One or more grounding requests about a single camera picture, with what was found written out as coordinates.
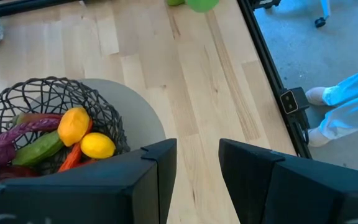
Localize person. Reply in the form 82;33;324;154
304;63;358;149

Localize dark woven wire basket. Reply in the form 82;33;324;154
0;76;131;175

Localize green ridged gourd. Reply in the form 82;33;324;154
12;129;65;167

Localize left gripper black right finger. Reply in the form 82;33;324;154
218;138;358;224

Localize red chili pepper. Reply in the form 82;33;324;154
12;113;64;126

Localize orange yellow mango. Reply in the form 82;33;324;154
57;106;91;147

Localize black table-level camera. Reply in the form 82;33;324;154
279;86;311;115

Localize orange carrot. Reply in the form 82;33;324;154
57;119;93;174

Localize bright green round fruit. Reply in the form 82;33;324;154
185;0;221;14

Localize white office chair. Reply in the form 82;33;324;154
314;0;332;29

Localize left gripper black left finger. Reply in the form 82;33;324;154
0;138;178;224

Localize yellow lemon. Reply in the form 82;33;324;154
80;132;117;160

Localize grey round placemat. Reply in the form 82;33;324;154
34;78;167;156

